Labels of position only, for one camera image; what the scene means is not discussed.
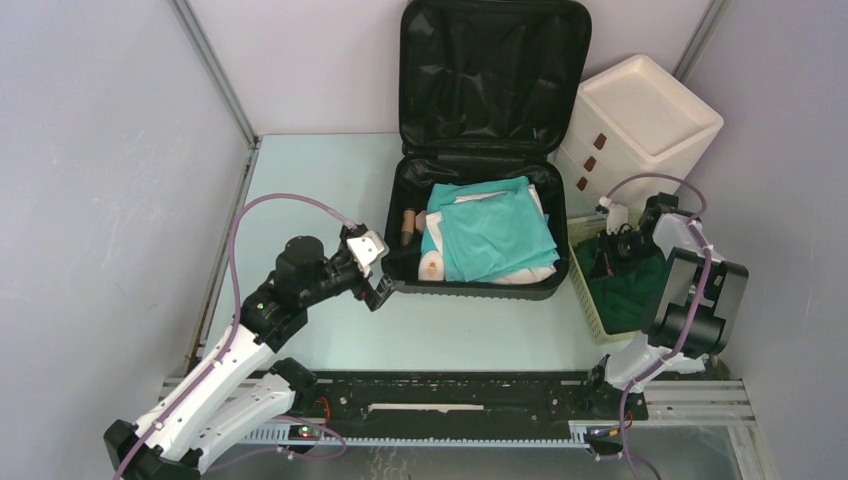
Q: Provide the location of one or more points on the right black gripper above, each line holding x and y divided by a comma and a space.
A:
605, 264

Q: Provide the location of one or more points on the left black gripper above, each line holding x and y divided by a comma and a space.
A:
373, 296

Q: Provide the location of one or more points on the dark green cloth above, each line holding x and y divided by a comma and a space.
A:
620, 300

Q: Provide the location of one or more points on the teal cloth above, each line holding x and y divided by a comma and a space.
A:
493, 228

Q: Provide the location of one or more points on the black ribbed hard-shell suitcase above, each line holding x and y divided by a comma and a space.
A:
486, 92

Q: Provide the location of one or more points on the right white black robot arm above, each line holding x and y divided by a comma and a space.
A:
690, 294

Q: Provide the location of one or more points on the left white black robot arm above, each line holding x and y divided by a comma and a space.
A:
194, 425

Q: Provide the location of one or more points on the pale yellow perforated basket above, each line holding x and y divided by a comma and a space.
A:
580, 229

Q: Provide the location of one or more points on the white bottle orange logo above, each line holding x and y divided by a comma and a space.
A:
431, 267

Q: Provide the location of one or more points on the brown cosmetic tube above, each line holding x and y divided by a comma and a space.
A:
408, 227

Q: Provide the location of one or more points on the white folded garment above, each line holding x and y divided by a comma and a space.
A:
530, 275

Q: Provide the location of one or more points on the white stacked drawer unit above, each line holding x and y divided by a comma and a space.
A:
635, 130

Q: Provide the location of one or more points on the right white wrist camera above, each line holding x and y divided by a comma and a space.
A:
616, 216

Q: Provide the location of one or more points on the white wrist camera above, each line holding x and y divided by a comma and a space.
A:
367, 247
616, 216

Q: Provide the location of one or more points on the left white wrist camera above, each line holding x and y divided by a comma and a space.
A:
367, 247

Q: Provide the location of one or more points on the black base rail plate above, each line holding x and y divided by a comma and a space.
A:
510, 407

